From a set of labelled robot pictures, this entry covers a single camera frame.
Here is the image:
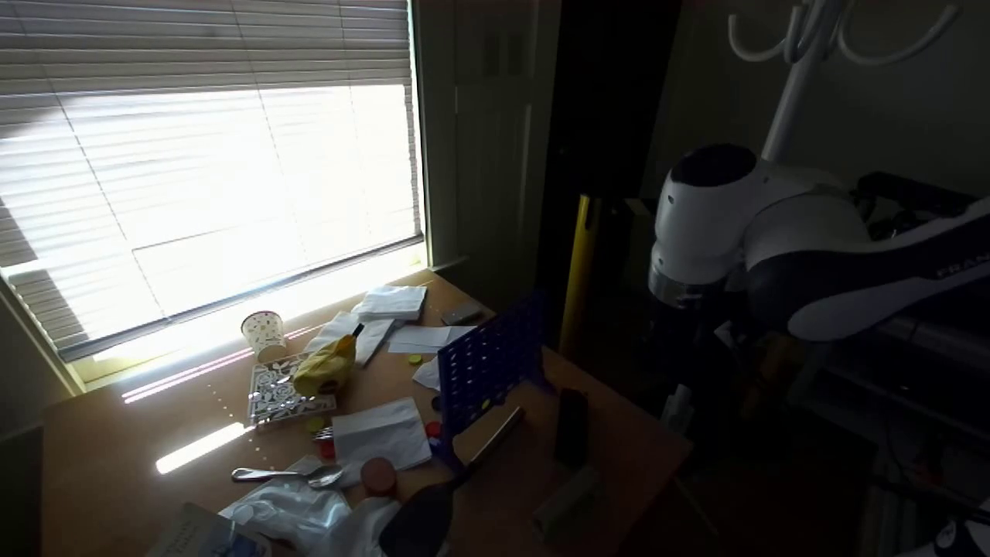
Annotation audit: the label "yellow barrier pole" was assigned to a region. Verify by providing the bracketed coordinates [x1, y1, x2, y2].
[557, 192, 604, 358]

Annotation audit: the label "blue connect four grid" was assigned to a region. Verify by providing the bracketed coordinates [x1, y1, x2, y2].
[434, 297, 546, 473]

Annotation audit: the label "white paper sheet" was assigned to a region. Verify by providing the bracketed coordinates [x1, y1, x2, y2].
[382, 321, 480, 358]

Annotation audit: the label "white book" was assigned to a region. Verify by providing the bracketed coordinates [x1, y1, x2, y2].
[353, 282, 431, 326]

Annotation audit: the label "white paper scrap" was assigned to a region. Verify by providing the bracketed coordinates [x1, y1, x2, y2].
[411, 356, 446, 395]

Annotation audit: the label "white envelope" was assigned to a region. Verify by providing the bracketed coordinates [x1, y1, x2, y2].
[353, 315, 399, 367]

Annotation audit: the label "black rectangular case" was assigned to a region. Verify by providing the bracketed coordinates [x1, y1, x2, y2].
[551, 388, 593, 470]

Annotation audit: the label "yellow snack bag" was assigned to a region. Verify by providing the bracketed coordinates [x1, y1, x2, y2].
[292, 331, 361, 398]

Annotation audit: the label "white paper napkin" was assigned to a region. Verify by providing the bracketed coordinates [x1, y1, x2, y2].
[328, 395, 435, 476]

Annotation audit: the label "red round lid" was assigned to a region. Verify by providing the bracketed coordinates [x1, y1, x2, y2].
[359, 456, 401, 498]

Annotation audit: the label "white remote control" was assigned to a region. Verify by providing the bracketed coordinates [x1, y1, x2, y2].
[529, 465, 604, 539]

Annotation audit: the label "silver foil bag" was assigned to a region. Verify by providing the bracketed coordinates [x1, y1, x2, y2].
[244, 358, 341, 429]

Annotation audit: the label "metal spoon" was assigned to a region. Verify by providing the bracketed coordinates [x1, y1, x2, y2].
[225, 458, 325, 487]
[305, 462, 359, 491]

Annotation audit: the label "wide white window blinds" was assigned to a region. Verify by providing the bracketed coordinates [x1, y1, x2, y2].
[0, 0, 428, 365]

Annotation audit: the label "black shelf unit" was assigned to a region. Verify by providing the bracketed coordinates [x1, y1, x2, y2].
[792, 168, 990, 506]

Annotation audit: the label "white rounded object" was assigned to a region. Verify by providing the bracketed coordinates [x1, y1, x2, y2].
[894, 491, 990, 557]

